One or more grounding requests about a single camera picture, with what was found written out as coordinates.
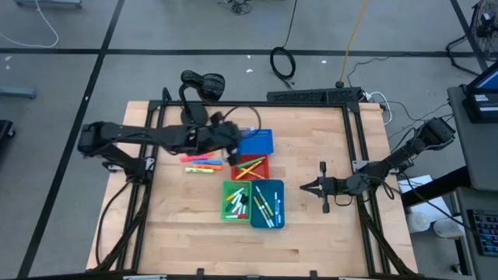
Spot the black desk beam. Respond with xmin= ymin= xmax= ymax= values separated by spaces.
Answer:
xmin=400 ymin=166 xmax=472 ymax=208

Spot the black coiled cable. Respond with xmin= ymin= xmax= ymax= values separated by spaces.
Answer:
xmin=269 ymin=0 xmax=299 ymax=89

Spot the black floor fan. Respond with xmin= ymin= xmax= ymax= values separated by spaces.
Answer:
xmin=445 ymin=0 xmax=498 ymax=77

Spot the computer monitor blue screen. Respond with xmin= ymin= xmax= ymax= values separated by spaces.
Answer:
xmin=465 ymin=61 xmax=498 ymax=95

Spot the black looped camera cable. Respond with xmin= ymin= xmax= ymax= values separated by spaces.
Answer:
xmin=223 ymin=105 xmax=263 ymax=130
xmin=331 ymin=191 xmax=353 ymax=208

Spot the black perforated control box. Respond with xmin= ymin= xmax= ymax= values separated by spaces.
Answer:
xmin=266 ymin=87 xmax=363 ymax=106

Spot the yellow hanging cable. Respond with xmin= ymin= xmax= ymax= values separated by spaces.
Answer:
xmin=335 ymin=0 xmax=370 ymax=89

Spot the black white dry-erase marker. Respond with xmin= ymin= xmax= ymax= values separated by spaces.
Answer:
xmin=257 ymin=194 xmax=274 ymax=222

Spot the white power cable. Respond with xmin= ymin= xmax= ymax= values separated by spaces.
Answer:
xmin=365 ymin=91 xmax=394 ymax=126

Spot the gray floor foot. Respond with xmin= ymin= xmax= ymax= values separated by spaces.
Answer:
xmin=0 ymin=86 xmax=37 ymax=100

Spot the green white dry-erase marker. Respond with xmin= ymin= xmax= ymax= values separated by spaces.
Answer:
xmin=254 ymin=184 xmax=275 ymax=217
xmin=252 ymin=195 xmax=272 ymax=229

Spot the green slotted plastic basket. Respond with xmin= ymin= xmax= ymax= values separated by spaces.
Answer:
xmin=220 ymin=179 xmax=253 ymax=223

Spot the gray desk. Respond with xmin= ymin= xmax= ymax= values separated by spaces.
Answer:
xmin=447 ymin=85 xmax=498 ymax=191

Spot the black labelled device box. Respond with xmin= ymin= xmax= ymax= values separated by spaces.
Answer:
xmin=461 ymin=91 xmax=498 ymax=124

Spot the black desk lamp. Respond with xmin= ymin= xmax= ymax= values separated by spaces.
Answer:
xmin=178 ymin=69 xmax=226 ymax=131

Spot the small green dry-erase marker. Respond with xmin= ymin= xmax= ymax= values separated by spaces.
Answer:
xmin=225 ymin=195 xmax=242 ymax=213

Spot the teal plastic bin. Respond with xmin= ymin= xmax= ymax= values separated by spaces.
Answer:
xmin=249 ymin=178 xmax=286 ymax=229

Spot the gray cart base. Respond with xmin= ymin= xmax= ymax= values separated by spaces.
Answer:
xmin=13 ymin=0 xmax=83 ymax=9

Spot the red slotted plastic basket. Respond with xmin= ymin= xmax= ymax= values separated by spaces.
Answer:
xmin=230 ymin=153 xmax=271 ymax=182

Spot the blue slotted plastic basket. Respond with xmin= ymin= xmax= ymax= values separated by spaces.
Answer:
xmin=236 ymin=128 xmax=275 ymax=156

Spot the black chair base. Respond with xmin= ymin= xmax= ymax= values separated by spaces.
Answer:
xmin=0 ymin=119 xmax=16 ymax=142

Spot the orange highlighter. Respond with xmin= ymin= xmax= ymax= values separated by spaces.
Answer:
xmin=192 ymin=163 xmax=224 ymax=172

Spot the white paper cup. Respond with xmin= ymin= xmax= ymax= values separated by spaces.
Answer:
xmin=406 ymin=211 xmax=432 ymax=234

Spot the pink highlighter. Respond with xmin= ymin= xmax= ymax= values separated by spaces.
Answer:
xmin=179 ymin=152 xmax=216 ymax=163

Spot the white bowl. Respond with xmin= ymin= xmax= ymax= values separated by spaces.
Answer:
xmin=433 ymin=217 xmax=465 ymax=239

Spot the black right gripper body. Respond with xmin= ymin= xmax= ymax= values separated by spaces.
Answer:
xmin=319 ymin=161 xmax=369 ymax=214

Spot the long yellow marker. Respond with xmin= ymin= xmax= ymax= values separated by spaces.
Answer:
xmin=235 ymin=159 xmax=263 ymax=180
xmin=238 ymin=166 xmax=267 ymax=180

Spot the black keyboard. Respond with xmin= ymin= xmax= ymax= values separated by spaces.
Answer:
xmin=466 ymin=208 xmax=498 ymax=257

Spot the white floor cable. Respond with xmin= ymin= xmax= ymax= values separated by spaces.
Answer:
xmin=0 ymin=0 xmax=60 ymax=50

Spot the white paper sheet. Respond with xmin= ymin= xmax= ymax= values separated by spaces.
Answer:
xmin=397 ymin=173 xmax=444 ymax=219

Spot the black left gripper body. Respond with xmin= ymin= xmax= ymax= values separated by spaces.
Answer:
xmin=194 ymin=111 xmax=244 ymax=166

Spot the small yellow marker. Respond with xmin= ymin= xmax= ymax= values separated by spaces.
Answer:
xmin=226 ymin=187 xmax=246 ymax=202

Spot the black cable tangle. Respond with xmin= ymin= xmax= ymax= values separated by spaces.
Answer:
xmin=216 ymin=0 xmax=254 ymax=16

